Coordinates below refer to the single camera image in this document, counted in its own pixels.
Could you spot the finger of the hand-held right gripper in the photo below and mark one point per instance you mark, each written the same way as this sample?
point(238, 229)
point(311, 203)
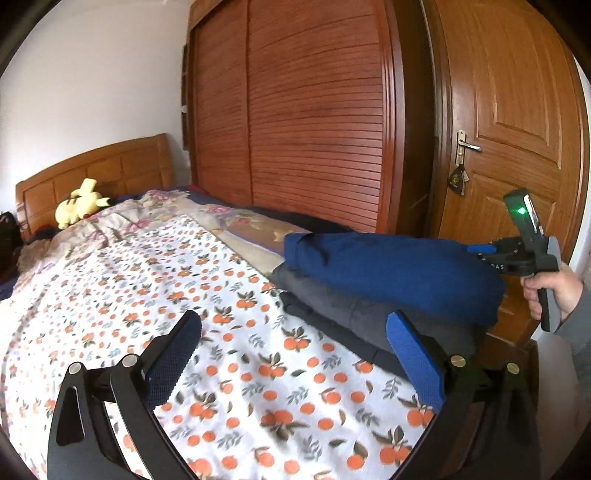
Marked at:
point(508, 256)

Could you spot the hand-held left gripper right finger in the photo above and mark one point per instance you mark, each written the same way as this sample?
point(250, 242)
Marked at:
point(413, 360)

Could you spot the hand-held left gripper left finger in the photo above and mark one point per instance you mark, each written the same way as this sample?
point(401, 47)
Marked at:
point(175, 355)

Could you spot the navy blue blazer jacket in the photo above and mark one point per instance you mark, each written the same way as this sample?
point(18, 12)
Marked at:
point(392, 272)

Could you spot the person's right forearm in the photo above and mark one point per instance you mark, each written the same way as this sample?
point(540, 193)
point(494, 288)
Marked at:
point(579, 332)

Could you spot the dark folded clothes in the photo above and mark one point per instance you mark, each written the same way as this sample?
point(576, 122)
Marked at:
point(351, 318)

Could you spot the person's right hand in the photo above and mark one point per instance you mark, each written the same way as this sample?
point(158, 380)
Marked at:
point(565, 288)

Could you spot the orange print bed sheet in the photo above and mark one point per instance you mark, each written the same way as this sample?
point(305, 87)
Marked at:
point(138, 300)

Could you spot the dark hanging key tag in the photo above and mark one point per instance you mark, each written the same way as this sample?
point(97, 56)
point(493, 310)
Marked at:
point(457, 177)

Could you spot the wooden door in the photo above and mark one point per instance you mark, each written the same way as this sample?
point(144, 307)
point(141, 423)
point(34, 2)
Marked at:
point(508, 92)

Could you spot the floral quilt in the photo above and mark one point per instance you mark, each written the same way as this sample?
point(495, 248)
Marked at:
point(152, 207)

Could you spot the yellow plush toy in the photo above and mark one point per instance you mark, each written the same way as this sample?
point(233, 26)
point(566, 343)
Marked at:
point(78, 205)

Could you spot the wooden bed headboard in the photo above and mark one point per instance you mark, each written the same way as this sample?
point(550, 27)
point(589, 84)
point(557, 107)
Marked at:
point(106, 170)

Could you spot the brown chair with bag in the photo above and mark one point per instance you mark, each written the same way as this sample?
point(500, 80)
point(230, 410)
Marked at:
point(8, 244)

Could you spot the wooden slatted wardrobe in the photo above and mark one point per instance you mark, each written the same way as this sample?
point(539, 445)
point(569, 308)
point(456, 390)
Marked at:
point(314, 115)

